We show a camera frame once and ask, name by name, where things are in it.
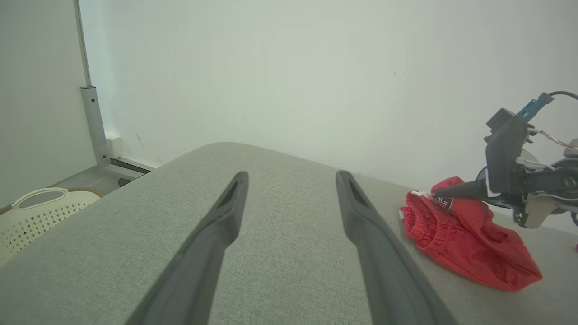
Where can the white wall box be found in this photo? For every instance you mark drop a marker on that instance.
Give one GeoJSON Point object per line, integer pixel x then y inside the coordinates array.
{"type": "Point", "coordinates": [114, 146]}

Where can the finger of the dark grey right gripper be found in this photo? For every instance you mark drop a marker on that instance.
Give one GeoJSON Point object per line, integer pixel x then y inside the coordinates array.
{"type": "Point", "coordinates": [469, 189]}

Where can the cream perforated laundry basket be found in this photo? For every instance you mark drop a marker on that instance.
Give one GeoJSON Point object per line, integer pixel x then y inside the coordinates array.
{"type": "Point", "coordinates": [40, 216]}

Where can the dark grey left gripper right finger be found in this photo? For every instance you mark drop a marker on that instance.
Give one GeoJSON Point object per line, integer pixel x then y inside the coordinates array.
{"type": "Point", "coordinates": [388, 275]}

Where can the dark baseboard strip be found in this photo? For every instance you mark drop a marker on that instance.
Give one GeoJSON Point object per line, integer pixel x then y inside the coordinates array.
{"type": "Point", "coordinates": [128, 165]}

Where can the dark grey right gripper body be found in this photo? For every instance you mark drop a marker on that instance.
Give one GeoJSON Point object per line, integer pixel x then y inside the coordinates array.
{"type": "Point", "coordinates": [505, 167]}

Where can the red mesh shorts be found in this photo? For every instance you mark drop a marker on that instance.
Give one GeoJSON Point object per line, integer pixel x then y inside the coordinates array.
{"type": "Point", "coordinates": [469, 246]}

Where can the grey metal post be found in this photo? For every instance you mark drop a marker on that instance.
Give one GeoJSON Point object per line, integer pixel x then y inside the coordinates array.
{"type": "Point", "coordinates": [92, 117]}

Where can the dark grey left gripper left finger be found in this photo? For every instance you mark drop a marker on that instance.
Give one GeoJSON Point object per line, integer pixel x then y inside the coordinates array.
{"type": "Point", "coordinates": [194, 271]}

